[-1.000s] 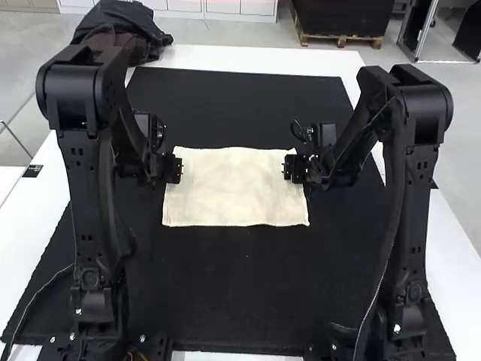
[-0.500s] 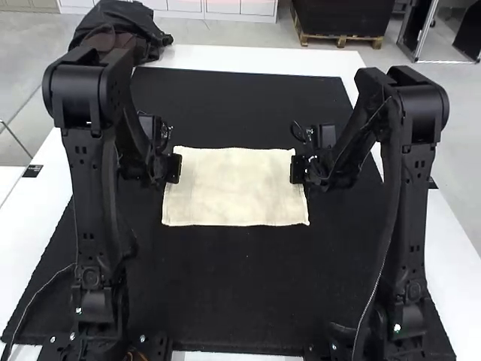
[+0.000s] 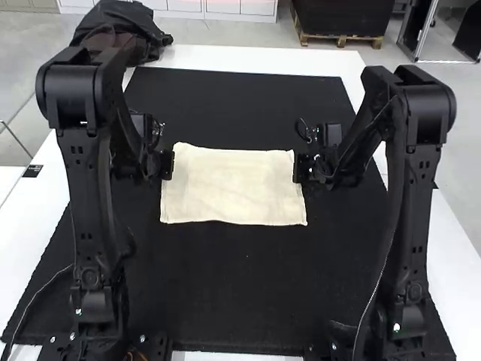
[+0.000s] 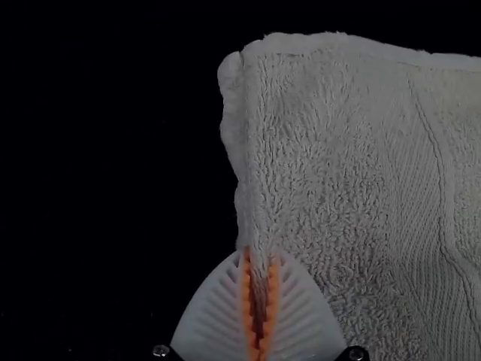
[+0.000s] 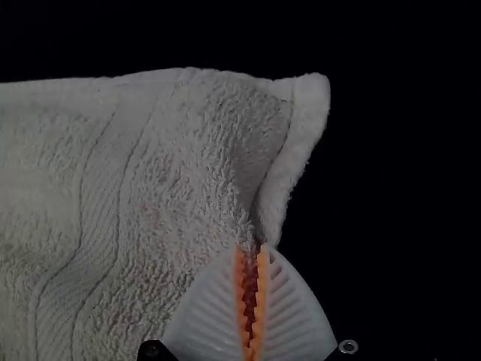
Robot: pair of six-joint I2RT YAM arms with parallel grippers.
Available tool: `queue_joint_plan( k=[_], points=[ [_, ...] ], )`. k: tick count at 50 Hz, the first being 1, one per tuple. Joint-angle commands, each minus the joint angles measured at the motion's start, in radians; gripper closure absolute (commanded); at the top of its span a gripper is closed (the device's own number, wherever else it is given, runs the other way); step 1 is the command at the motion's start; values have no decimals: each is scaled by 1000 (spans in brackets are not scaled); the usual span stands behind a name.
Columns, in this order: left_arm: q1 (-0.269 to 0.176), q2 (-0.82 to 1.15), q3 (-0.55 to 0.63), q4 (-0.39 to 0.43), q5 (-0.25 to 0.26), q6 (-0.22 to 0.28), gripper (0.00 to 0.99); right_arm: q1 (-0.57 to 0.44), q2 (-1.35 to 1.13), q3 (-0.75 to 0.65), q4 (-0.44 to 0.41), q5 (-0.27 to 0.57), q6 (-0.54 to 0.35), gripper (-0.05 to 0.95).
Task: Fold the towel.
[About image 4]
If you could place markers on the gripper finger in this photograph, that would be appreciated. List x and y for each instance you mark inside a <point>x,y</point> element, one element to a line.
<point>300,319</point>
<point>214,316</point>

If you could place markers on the pale towel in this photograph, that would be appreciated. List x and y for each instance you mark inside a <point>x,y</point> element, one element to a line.
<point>338,169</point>

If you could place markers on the black mat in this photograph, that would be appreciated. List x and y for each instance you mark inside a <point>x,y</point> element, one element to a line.
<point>105,169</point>

